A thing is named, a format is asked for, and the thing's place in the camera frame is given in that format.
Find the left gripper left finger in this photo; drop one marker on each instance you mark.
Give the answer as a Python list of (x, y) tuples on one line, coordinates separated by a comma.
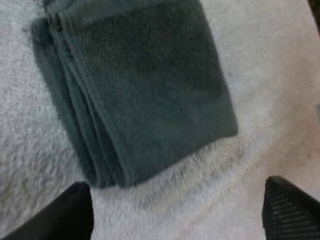
[(60, 217)]

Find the folded grey-green towel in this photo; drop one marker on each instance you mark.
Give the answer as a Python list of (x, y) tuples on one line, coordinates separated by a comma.
[(140, 92)]

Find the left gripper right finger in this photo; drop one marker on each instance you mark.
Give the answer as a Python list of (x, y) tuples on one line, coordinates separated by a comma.
[(290, 215)]

